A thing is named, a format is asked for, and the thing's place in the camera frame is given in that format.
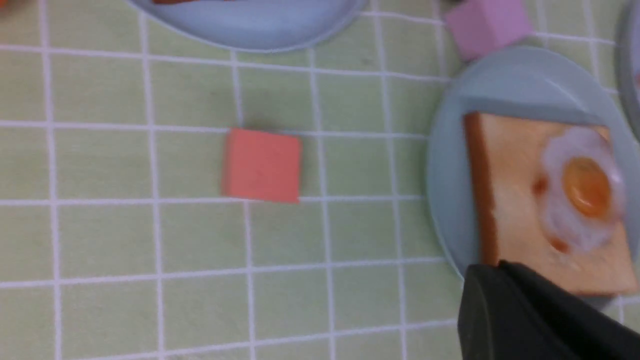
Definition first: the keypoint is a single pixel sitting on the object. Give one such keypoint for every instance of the salmon cube block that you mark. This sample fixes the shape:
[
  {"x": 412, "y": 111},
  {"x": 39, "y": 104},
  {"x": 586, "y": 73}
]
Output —
[{"x": 262, "y": 166}]

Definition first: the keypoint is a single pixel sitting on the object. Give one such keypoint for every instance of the teal empty plate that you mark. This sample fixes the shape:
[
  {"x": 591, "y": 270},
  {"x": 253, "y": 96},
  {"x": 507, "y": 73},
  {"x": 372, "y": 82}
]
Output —
[{"x": 524, "y": 82}]

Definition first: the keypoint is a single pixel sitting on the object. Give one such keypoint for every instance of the pink-lilac cube block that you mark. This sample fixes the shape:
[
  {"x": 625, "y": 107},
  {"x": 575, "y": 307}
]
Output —
[{"x": 480, "y": 27}]

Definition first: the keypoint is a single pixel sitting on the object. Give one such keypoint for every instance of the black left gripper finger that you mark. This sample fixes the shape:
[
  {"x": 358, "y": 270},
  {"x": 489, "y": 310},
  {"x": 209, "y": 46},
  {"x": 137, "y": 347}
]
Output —
[{"x": 511, "y": 312}]

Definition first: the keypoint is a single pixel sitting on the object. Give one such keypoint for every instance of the toast slice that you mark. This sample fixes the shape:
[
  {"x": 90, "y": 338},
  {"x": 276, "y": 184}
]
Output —
[{"x": 506, "y": 177}]

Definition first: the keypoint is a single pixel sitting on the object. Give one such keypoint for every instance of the fried egg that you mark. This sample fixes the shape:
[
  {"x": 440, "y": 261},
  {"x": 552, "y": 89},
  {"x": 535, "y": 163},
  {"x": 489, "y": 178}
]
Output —
[{"x": 584, "y": 197}]

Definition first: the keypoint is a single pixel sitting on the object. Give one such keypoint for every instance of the light blue bread plate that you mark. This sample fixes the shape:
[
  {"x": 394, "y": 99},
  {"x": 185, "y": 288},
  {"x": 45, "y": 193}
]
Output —
[{"x": 255, "y": 26}]

